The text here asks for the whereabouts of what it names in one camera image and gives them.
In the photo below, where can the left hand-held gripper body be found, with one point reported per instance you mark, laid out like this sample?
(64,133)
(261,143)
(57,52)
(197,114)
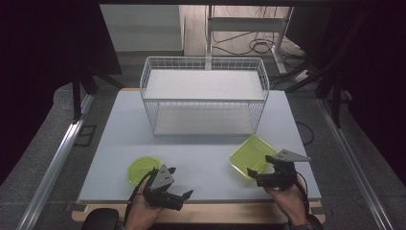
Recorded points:
(161,179)

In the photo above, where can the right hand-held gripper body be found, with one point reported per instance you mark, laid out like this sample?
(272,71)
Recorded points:
(284,174)

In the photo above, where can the rectangular green plastic container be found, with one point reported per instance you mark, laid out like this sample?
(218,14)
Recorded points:
(250,155)

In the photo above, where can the round green plastic container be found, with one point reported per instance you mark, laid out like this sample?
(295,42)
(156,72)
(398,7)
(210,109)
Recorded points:
(140,169)

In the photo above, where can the person's right hand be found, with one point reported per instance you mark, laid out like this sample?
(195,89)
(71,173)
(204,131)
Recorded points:
(292,202)

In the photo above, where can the person's left hand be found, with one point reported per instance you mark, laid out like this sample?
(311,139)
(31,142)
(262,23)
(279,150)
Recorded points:
(140,214)

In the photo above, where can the black chair armrest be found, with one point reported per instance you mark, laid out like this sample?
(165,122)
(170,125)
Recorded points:
(316,222)
(100,220)

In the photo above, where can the black metal stand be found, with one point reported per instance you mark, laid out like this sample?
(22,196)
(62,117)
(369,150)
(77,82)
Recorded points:
(76,96)
(335,99)

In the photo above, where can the white power strip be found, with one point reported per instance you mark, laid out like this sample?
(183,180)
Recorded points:
(302,76)

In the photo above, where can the dark curtain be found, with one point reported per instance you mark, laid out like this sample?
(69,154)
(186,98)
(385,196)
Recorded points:
(32,64)
(379,80)

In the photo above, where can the white cabinet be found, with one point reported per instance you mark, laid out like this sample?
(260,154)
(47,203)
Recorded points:
(143,28)

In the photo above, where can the silver metal rail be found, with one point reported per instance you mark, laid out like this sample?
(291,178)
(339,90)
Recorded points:
(54,163)
(351,163)

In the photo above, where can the white metal desk frame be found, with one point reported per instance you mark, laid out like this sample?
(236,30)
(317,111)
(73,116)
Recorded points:
(245,25)

